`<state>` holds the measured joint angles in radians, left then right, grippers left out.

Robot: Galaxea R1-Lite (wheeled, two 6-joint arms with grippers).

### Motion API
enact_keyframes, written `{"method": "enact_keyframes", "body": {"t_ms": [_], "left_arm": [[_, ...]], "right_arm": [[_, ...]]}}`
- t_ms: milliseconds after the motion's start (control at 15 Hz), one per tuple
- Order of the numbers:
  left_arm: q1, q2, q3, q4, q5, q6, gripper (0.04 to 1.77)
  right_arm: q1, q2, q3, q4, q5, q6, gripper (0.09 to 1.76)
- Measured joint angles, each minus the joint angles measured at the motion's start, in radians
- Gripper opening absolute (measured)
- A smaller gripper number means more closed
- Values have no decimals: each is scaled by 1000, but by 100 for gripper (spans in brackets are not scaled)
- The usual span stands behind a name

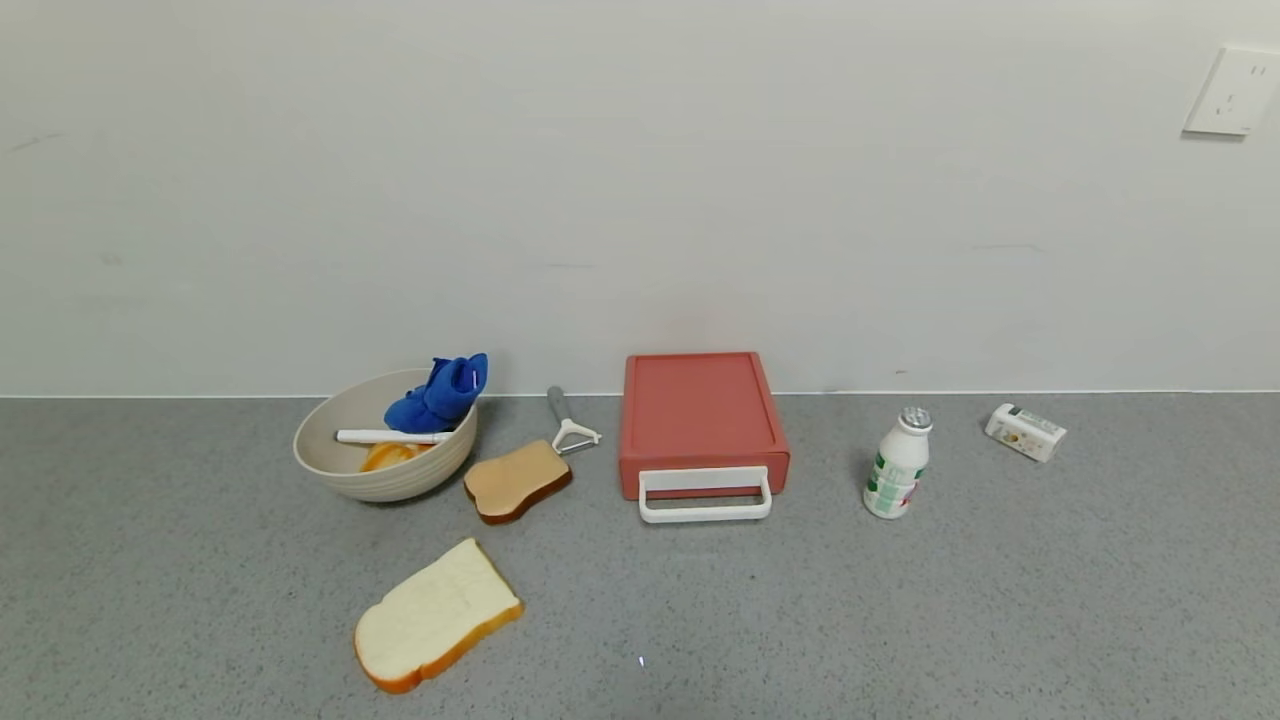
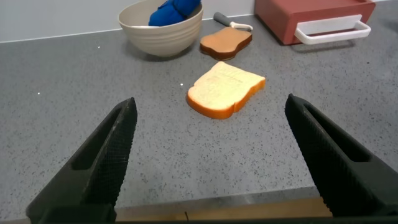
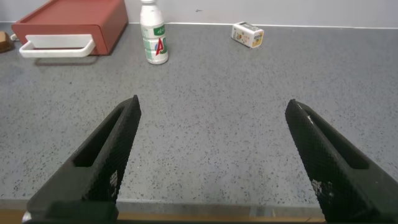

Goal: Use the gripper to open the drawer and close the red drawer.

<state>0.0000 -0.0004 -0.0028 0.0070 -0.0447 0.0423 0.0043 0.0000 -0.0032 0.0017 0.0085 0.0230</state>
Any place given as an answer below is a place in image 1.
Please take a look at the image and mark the red drawer box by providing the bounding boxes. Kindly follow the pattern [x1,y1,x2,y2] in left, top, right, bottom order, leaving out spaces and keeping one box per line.
[619,452,791,524]

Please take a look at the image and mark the red drawer case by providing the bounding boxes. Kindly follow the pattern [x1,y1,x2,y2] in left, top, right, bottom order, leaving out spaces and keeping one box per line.
[618,352,791,471]

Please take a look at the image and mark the brown toast slice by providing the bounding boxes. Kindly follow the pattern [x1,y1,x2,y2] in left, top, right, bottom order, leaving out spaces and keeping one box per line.
[463,439,574,526]

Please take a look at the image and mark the blue cloth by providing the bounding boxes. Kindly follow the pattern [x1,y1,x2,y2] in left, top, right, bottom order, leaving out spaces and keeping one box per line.
[384,352,489,435]

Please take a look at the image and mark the white pen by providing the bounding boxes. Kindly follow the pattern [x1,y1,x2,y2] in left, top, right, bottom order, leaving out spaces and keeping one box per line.
[336,429,454,446]

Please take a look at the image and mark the orange food piece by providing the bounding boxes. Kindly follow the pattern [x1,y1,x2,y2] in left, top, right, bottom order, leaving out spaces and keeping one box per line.
[360,442,436,473]

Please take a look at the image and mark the white green milk bottle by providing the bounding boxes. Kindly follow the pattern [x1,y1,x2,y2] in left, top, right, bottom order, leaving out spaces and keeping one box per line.
[863,406,934,520]

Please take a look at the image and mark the beige ribbed bowl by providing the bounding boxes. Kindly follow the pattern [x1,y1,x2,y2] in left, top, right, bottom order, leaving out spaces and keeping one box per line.
[293,368,479,503]

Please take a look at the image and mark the white bread slice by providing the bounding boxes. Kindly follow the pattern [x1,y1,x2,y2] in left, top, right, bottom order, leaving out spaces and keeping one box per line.
[353,538,525,695]

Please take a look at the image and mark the small white carton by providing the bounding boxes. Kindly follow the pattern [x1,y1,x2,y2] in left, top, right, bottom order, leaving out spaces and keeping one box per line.
[984,403,1068,464]

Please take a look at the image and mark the grey handled white peeler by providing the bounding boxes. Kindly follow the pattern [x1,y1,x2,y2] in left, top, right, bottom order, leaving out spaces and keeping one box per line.
[546,386,603,456]

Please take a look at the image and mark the white wall socket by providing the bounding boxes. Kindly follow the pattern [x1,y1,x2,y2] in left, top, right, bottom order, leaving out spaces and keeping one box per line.
[1182,45,1280,138]

